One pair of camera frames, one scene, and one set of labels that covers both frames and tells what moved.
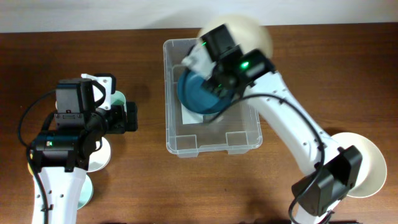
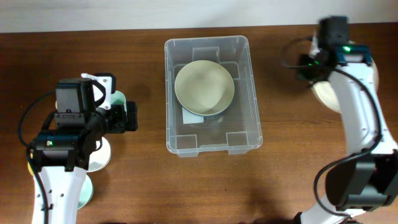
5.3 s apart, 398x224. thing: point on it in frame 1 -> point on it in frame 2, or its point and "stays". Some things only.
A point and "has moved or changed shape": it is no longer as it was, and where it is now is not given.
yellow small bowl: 30,168 stays
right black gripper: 219,88 -> 301,75
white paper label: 189,117 stays
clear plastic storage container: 237,130 stays
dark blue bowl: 198,98 -> 219,113
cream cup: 118,98 stays
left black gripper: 120,126 stays
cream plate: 373,170 has moved or changed shape
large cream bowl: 245,31 -> 204,88
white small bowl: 99,159 stays
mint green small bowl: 86,193 stays
